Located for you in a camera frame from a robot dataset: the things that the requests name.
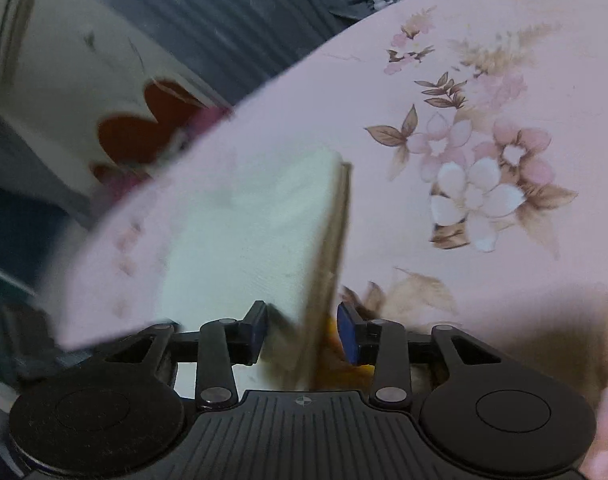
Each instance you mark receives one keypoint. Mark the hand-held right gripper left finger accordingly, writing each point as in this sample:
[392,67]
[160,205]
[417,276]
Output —
[258,332]

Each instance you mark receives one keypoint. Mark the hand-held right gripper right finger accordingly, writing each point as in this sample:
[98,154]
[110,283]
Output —
[348,332]

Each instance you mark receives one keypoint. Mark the white small garment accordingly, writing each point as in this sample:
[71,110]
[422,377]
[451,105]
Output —
[244,240]

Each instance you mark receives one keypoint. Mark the pink floral bed sheet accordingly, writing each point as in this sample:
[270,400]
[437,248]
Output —
[294,110]

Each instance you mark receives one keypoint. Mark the dark blue cloth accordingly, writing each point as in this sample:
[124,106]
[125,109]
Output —
[19,240]

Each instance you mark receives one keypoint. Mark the blue-grey ribbed cloth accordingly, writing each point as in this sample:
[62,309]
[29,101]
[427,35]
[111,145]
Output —
[234,20]

